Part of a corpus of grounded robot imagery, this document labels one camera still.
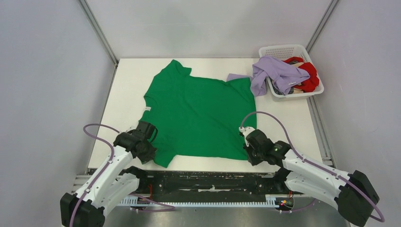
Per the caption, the white plastic laundry basket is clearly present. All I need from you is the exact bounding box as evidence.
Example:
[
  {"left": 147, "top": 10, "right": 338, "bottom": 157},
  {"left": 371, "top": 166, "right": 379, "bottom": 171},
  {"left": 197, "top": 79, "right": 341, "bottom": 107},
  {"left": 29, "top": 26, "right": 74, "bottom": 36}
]
[{"left": 259, "top": 44, "right": 324, "bottom": 102}]

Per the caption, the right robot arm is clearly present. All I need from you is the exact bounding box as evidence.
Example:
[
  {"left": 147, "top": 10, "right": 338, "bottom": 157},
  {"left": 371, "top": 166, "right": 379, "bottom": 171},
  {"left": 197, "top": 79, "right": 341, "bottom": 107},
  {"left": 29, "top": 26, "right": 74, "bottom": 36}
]
[{"left": 239, "top": 127, "right": 380, "bottom": 227}]

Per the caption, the aluminium frame post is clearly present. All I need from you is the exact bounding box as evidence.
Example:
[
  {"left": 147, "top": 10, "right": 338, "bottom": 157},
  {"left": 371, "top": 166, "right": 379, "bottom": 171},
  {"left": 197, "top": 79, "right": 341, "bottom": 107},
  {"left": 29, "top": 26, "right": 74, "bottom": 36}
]
[
  {"left": 305, "top": 0, "right": 340, "bottom": 52},
  {"left": 78, "top": 0, "right": 119, "bottom": 68}
]

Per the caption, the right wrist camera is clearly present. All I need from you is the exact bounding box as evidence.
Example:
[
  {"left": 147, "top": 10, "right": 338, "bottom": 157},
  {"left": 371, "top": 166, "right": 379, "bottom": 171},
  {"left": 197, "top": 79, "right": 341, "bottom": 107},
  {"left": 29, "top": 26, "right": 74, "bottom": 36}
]
[{"left": 239, "top": 126, "right": 255, "bottom": 147}]

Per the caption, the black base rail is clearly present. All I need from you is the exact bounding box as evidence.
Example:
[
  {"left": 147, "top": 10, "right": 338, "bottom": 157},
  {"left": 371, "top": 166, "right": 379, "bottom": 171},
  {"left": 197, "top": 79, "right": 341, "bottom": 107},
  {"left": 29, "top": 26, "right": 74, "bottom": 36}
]
[{"left": 112, "top": 166, "right": 290, "bottom": 203}]

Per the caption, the green t shirt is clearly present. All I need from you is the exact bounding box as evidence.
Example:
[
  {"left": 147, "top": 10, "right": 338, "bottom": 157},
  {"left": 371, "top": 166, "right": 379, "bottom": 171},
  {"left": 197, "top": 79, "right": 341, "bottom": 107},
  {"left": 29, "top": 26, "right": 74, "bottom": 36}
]
[{"left": 141, "top": 60, "right": 257, "bottom": 167}]

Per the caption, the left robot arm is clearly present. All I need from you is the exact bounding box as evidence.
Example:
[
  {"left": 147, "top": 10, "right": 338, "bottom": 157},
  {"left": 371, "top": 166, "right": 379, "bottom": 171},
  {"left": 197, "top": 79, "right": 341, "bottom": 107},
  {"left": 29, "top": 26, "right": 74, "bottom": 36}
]
[{"left": 60, "top": 121, "right": 158, "bottom": 227}]

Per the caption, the red t shirt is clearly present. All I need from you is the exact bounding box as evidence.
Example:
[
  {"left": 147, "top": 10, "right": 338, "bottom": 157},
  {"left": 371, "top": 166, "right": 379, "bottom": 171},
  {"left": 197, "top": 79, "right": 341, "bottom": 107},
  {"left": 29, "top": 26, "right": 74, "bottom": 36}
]
[{"left": 284, "top": 57, "right": 320, "bottom": 94}]

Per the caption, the right aluminium frame post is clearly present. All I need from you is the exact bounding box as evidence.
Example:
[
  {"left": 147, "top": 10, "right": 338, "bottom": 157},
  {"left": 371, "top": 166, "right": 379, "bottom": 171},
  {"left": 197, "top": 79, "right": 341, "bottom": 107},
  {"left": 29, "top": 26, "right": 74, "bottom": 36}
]
[{"left": 305, "top": 0, "right": 340, "bottom": 52}]

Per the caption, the white cable duct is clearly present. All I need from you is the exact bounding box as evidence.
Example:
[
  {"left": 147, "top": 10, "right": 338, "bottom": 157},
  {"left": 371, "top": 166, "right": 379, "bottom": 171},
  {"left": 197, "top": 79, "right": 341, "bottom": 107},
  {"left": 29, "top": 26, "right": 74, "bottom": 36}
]
[{"left": 117, "top": 196, "right": 279, "bottom": 208}]

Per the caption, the lilac t shirt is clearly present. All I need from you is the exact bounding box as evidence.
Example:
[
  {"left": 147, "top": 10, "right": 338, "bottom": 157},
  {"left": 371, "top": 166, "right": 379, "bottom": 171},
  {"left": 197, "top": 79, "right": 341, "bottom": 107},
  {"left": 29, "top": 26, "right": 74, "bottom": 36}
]
[{"left": 227, "top": 55, "right": 310, "bottom": 96}]

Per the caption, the left aluminium frame post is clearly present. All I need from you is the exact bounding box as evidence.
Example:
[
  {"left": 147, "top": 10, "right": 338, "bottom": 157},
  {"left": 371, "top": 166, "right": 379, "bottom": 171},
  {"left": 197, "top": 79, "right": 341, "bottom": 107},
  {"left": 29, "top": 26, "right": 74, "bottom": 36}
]
[{"left": 78, "top": 0, "right": 119, "bottom": 68}]

